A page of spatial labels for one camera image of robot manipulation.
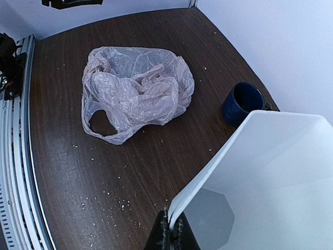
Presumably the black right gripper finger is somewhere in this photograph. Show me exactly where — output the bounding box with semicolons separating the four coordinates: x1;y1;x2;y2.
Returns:
150;209;184;249

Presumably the translucent pink plastic bag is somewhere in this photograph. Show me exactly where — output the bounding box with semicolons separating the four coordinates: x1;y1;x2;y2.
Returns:
81;46;195;145

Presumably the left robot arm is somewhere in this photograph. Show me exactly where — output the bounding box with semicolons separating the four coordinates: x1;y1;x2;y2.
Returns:
1;33;27;101

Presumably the white faceted trash bin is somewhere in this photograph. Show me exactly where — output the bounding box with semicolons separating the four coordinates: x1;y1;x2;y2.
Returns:
168;110;332;249

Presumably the dark blue enamel mug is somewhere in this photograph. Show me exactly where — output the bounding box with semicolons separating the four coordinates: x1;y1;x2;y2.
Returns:
221;82;272;127

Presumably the aluminium front rail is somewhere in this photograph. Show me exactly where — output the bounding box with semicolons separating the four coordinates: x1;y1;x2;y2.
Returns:
1;35;56;249

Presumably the aluminium corner post right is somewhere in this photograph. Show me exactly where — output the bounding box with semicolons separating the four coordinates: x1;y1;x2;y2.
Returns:
188;0;196;7

